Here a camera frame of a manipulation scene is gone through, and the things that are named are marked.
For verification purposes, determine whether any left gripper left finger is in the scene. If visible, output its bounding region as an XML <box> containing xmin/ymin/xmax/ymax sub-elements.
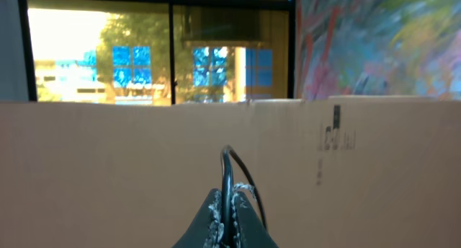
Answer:
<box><xmin>173</xmin><ymin>189</ymin><xmax>222</xmax><ymax>248</ymax></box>

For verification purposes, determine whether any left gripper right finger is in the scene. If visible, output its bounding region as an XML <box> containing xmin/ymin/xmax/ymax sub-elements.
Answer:
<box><xmin>232</xmin><ymin>182</ymin><xmax>278</xmax><ymax>248</ymax></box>

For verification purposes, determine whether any cardboard wall panel left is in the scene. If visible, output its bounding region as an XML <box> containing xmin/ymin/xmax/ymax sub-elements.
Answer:
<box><xmin>1</xmin><ymin>97</ymin><xmax>460</xmax><ymax>247</ymax></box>

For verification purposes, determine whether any window with black frame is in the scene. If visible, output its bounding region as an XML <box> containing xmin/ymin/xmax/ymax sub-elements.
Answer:
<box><xmin>18</xmin><ymin>0</ymin><xmax>295</xmax><ymax>106</ymax></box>

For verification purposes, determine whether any colourful wall mural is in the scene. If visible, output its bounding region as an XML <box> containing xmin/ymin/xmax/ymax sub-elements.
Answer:
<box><xmin>294</xmin><ymin>0</ymin><xmax>460</xmax><ymax>100</ymax></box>

